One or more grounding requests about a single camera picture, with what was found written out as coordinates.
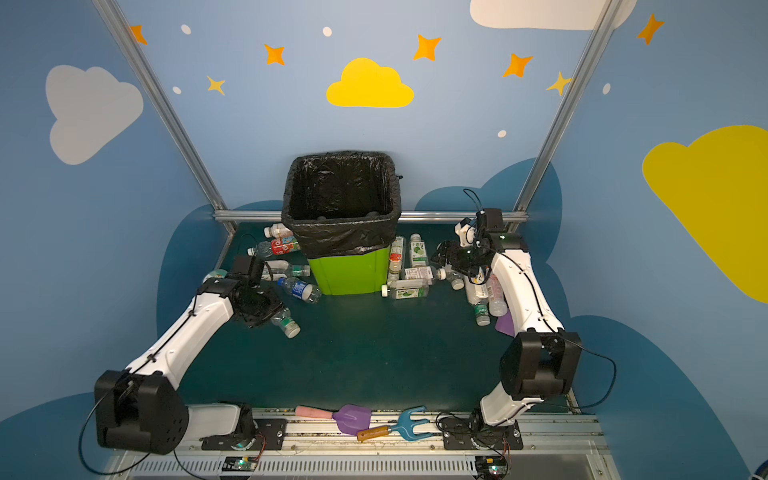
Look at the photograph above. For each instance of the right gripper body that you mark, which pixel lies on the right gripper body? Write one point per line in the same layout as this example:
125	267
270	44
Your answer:
463	261

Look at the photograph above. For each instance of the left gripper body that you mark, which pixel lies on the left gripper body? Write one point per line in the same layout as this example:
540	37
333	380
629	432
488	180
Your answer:
260	306

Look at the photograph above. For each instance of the clear bottle green neck band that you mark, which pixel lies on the clear bottle green neck band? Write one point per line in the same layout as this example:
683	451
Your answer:
284	321

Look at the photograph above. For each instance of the blue cap clear water bottle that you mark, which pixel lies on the blue cap clear water bottle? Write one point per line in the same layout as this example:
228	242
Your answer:
300	289

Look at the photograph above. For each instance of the slim red cap bottle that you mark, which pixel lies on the slim red cap bottle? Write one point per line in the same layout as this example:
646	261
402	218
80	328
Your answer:
497	305

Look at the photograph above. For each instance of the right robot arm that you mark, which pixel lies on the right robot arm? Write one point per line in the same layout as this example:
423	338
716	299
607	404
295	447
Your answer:
543	357

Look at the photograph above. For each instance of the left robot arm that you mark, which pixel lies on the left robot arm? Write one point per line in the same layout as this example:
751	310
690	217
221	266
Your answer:
139	408

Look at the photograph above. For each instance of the green bin with black liner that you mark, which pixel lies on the green bin with black liner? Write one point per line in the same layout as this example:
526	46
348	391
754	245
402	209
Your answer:
343	207

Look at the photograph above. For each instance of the white label bottle far right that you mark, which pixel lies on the white label bottle far right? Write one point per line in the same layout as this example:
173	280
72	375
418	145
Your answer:
456	280

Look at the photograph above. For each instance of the clear flat white label bottle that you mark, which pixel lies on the clear flat white label bottle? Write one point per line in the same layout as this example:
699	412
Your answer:
276	269

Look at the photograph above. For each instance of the round tin with printed lid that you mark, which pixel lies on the round tin with printed lid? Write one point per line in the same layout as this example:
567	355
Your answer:
215	274

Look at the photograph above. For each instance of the purple text label bottle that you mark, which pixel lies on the purple text label bottle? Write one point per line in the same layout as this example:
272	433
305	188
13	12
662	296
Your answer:
428	273

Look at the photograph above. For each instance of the rear aluminium crossbar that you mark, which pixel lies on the rear aluminium crossbar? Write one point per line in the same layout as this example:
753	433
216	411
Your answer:
266	216

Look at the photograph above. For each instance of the red green label bottle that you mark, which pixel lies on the red green label bottle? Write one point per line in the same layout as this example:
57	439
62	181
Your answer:
274	248

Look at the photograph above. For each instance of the white orange milk tea bottle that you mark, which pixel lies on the white orange milk tea bottle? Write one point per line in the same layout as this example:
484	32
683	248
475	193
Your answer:
276	231

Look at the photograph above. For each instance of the tall red white label bottle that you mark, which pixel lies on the tall red white label bottle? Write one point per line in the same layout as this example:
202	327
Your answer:
395	263

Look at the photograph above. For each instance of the clear square bottle white cap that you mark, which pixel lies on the clear square bottle white cap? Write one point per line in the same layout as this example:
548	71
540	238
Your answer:
405	289

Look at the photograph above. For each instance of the left circuit board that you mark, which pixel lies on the left circuit board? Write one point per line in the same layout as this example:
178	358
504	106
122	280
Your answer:
240	464

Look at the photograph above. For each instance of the circuit board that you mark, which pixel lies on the circuit board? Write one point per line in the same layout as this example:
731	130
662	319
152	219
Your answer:
240	464
490	468

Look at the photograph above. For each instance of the right circuit board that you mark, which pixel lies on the right circuit board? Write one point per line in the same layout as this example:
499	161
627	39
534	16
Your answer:
490	468

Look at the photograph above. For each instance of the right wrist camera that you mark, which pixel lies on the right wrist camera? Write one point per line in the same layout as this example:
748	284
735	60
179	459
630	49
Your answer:
486	221

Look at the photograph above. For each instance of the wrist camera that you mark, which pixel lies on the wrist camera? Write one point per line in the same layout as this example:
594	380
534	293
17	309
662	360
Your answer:
248	269
486	221

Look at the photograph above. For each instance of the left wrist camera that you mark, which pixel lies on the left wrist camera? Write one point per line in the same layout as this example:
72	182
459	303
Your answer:
248	269

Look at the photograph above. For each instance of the purple spatula pink handle right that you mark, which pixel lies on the purple spatula pink handle right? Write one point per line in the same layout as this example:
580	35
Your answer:
505	325

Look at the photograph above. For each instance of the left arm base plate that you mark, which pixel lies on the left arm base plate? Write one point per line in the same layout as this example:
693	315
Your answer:
266	434

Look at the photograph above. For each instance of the purple shovel pink handle front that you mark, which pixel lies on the purple shovel pink handle front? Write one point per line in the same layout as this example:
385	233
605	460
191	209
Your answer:
350	419

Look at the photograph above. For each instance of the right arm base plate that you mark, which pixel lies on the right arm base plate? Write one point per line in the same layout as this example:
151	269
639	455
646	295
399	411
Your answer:
462	434

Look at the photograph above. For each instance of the blue fork rake wooden handle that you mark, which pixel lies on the blue fork rake wooden handle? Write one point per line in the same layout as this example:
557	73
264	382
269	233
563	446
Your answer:
404	427

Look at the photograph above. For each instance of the left aluminium frame post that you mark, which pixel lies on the left aluminium frame post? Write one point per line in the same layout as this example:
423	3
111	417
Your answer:
115	21

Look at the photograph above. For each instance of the aluminium frame post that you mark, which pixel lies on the aluminium frame post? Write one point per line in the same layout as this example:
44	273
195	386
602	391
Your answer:
607	22
115	21

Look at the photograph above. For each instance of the right aluminium frame post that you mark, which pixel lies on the right aluminium frame post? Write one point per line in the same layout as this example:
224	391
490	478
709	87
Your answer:
607	22

